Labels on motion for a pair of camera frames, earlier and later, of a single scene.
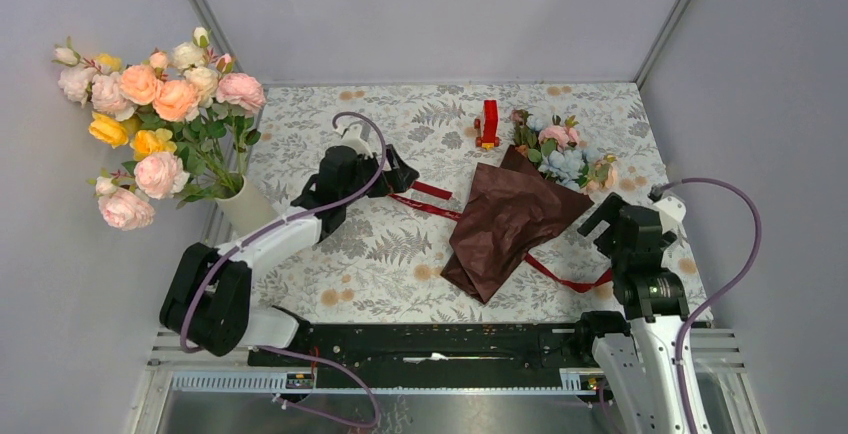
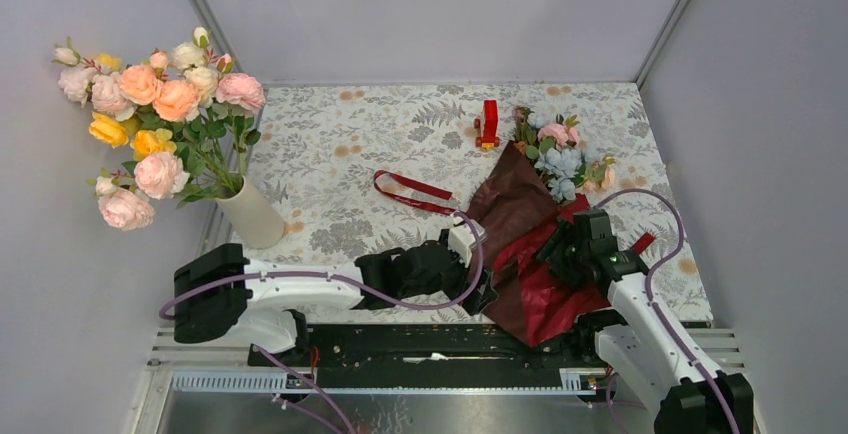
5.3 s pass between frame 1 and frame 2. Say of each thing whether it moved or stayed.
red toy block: stayed
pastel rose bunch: stayed
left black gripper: moved
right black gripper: moved
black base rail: stayed
